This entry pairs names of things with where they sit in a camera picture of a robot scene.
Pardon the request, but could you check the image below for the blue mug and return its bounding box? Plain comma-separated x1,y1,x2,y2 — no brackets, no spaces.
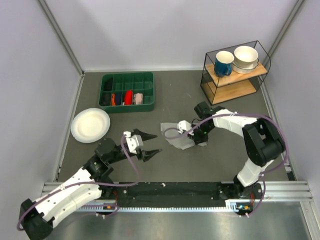
214,50,235,77

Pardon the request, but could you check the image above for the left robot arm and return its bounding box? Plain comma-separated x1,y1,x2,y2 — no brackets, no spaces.
16,128,161,240

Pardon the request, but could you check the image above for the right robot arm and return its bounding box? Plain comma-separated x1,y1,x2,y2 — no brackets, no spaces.
178,101,286,198

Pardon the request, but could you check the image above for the white cable duct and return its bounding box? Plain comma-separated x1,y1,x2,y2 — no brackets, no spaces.
76,200,252,214

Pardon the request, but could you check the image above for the black wire wooden shelf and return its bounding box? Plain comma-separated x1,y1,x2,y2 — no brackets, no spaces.
200,40,271,105

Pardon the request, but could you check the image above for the white paper plate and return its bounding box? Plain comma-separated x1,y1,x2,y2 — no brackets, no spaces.
70,108,111,144

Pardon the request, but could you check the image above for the green compartment organizer box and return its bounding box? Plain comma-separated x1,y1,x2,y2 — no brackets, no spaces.
98,72,156,114

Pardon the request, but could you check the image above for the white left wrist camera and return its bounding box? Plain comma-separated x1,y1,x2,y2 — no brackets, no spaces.
123,131,144,154

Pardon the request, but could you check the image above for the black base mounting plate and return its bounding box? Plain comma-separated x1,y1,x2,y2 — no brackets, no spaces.
114,182,263,207

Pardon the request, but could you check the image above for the white bowl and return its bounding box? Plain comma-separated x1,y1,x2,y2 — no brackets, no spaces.
232,45,259,74

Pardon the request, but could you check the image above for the red rolled garment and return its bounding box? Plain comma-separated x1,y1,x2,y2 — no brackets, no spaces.
124,90,133,105

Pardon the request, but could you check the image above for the aluminium frame rail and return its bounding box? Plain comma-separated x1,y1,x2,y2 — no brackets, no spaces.
41,181,315,203

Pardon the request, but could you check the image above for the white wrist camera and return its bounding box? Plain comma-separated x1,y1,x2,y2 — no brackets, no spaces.
123,131,144,154
177,120,192,135

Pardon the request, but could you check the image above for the pink rolled garment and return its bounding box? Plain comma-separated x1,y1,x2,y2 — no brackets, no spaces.
133,93,144,105

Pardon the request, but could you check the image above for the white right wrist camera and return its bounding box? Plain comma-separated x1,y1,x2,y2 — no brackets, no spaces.
177,120,192,135

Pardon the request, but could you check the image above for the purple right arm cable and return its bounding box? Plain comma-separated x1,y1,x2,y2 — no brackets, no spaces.
163,112,290,218

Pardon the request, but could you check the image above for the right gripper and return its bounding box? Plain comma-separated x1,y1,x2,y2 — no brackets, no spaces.
187,121,215,145

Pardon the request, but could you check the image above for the white underwear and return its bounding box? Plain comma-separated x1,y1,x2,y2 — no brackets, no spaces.
160,122,207,150

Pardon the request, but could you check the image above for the orange and blue rolled garment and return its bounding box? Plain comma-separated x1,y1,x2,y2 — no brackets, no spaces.
111,92,122,106

